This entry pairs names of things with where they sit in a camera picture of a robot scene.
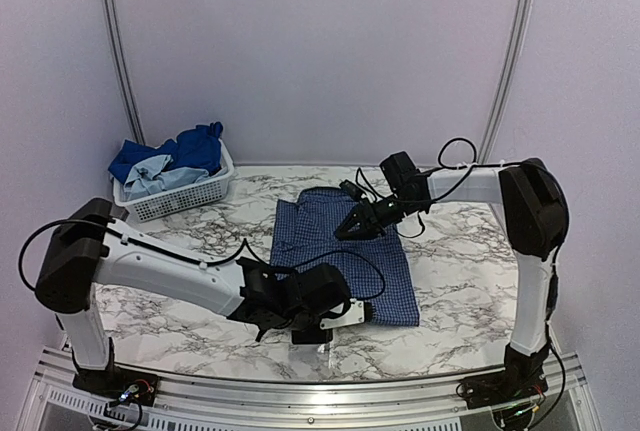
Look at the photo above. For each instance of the light blue garment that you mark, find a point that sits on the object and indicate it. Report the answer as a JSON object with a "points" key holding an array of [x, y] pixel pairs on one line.
{"points": [[152, 176]]}

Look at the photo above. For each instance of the royal blue garment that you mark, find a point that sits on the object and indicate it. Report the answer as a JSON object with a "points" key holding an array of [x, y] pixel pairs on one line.
{"points": [[199, 148]]}

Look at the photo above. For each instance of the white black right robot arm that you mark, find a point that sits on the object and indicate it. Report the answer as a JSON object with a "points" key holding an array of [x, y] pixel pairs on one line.
{"points": [[536, 219]]}

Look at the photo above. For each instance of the white plastic laundry basket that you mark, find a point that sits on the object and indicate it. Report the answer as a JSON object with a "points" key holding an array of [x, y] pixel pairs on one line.
{"points": [[165, 203]]}

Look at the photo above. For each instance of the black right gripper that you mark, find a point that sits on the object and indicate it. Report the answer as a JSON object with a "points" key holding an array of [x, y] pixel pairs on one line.
{"points": [[369, 226]]}

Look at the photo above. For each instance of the left aluminium corner post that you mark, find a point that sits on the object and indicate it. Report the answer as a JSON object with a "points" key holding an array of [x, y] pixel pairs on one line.
{"points": [[121, 70]]}

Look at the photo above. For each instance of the right aluminium corner post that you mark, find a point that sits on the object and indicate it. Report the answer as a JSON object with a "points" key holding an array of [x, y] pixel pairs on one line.
{"points": [[513, 52]]}

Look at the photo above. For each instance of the blue checked shirt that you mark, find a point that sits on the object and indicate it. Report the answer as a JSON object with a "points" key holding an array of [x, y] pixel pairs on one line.
{"points": [[376, 271]]}

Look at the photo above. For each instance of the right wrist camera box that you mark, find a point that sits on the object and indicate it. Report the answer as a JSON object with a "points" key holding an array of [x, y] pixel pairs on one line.
{"points": [[354, 191]]}

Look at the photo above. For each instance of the aluminium front frame rail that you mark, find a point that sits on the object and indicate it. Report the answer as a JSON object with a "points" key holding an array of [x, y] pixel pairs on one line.
{"points": [[184, 402]]}

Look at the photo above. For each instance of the aluminium corner post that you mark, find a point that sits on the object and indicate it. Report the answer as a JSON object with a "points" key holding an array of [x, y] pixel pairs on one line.
{"points": [[121, 70], [513, 52]]}

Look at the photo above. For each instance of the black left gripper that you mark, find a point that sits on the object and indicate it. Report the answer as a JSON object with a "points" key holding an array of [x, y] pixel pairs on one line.
{"points": [[312, 339]]}

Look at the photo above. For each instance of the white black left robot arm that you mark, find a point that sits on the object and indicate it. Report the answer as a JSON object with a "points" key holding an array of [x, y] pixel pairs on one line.
{"points": [[92, 247]]}

